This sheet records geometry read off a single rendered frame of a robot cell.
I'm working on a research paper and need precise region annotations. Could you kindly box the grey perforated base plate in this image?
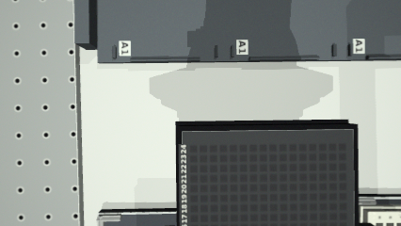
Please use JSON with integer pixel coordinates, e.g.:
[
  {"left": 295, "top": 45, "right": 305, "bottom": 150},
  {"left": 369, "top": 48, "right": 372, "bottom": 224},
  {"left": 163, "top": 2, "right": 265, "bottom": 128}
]
[{"left": 0, "top": 0, "right": 79, "bottom": 226}]

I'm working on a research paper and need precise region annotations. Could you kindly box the black well plate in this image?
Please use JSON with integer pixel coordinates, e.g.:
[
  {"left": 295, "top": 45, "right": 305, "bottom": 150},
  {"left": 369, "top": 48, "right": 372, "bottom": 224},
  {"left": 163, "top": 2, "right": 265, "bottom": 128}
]
[{"left": 175, "top": 120, "right": 359, "bottom": 226}]

